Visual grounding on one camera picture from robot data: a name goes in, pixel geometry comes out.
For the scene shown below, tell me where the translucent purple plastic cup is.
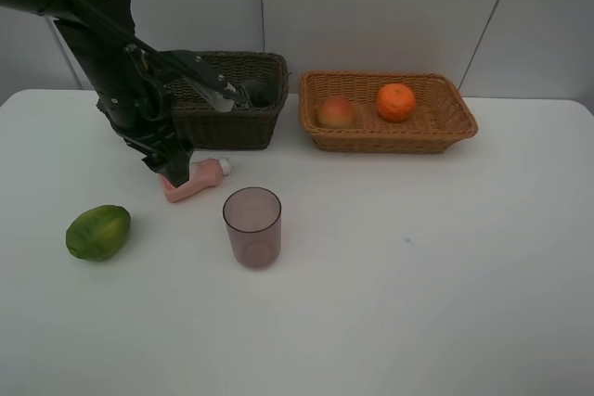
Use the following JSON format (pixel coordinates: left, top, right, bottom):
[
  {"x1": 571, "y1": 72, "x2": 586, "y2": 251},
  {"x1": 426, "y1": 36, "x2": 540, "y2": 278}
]
[{"x1": 222, "y1": 186, "x2": 282, "y2": 270}]

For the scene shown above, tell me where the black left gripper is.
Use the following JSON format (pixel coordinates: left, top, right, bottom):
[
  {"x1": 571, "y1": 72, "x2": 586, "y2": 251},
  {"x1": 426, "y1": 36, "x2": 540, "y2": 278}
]
[{"x1": 96, "y1": 84, "x2": 193, "y2": 187}]

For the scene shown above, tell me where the dark brown wicker basket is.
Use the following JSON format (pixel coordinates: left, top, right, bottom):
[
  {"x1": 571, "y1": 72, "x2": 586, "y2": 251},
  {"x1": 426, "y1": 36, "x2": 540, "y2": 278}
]
[{"x1": 168, "y1": 51, "x2": 289, "y2": 151}]

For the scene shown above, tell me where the tan wicker basket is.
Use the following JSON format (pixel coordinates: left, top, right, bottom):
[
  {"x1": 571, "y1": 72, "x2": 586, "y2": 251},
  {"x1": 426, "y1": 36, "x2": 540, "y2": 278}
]
[{"x1": 299, "y1": 70, "x2": 478, "y2": 154}]

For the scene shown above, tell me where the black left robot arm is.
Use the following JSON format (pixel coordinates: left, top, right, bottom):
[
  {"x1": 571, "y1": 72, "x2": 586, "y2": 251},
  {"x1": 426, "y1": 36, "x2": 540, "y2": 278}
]
[{"x1": 1, "y1": 0, "x2": 191, "y2": 186}]

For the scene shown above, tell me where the orange tangerine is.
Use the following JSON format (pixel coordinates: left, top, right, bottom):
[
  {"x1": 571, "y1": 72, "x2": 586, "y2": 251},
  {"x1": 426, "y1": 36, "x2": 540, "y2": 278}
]
[{"x1": 376, "y1": 83, "x2": 417, "y2": 122}]

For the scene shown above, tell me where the green papaya fruit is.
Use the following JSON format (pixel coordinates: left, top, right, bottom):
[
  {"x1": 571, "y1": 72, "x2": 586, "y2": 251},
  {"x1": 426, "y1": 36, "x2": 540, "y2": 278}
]
[{"x1": 65, "y1": 205, "x2": 132, "y2": 262}]

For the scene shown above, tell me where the red yellow peach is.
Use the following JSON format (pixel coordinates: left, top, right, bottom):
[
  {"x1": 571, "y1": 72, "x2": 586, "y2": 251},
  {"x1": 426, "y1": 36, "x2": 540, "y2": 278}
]
[{"x1": 317, "y1": 96, "x2": 355, "y2": 129}]

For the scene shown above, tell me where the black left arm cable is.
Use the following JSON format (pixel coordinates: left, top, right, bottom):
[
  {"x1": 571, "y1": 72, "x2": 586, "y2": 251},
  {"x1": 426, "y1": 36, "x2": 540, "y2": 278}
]
[{"x1": 8, "y1": 0, "x2": 254, "y2": 105}]

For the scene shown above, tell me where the dark grey pump bottle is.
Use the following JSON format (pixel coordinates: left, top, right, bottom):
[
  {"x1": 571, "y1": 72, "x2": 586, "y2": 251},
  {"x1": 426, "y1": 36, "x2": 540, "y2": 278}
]
[{"x1": 236, "y1": 79, "x2": 278, "y2": 109}]

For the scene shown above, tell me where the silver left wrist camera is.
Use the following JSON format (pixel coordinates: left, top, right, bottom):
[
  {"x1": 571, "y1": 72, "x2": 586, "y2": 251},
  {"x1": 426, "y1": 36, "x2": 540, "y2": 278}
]
[{"x1": 138, "y1": 49, "x2": 245, "y2": 114}]

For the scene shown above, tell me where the pink lotion bottle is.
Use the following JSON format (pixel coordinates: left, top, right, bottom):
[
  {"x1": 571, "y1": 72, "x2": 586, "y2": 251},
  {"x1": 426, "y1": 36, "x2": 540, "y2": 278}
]
[{"x1": 159, "y1": 158, "x2": 232, "y2": 203}]

